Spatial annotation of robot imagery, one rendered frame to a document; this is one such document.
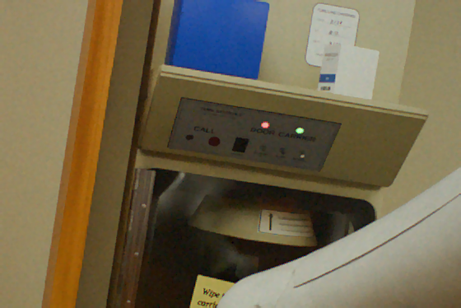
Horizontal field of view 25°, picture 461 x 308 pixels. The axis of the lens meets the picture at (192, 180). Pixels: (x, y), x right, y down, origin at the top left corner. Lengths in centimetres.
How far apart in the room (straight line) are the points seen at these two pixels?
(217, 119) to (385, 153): 21
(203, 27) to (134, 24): 54
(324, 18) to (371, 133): 17
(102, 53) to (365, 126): 32
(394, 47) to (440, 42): 49
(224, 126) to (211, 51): 10
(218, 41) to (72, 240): 28
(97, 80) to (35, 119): 53
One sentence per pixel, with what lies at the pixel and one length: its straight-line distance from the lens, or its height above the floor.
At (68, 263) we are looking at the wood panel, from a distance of 120.
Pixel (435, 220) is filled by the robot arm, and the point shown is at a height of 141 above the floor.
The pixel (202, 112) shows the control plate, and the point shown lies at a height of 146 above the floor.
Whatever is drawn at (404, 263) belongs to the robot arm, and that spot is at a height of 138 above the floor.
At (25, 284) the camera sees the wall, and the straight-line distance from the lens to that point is 173.
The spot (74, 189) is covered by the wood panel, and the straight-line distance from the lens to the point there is 119.
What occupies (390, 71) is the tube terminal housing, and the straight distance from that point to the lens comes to 135.
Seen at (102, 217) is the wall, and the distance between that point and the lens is 172.
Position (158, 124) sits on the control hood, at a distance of 123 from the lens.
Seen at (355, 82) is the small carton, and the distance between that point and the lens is 125.
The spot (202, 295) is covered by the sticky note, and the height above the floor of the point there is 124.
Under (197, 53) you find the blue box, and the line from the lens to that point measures 118.
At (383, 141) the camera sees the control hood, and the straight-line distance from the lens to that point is 126.
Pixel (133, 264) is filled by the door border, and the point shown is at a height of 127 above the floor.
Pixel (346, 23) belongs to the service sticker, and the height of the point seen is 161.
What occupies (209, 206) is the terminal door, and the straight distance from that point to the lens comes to 129.
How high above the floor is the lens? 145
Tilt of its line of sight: 3 degrees down
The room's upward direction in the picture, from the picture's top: 9 degrees clockwise
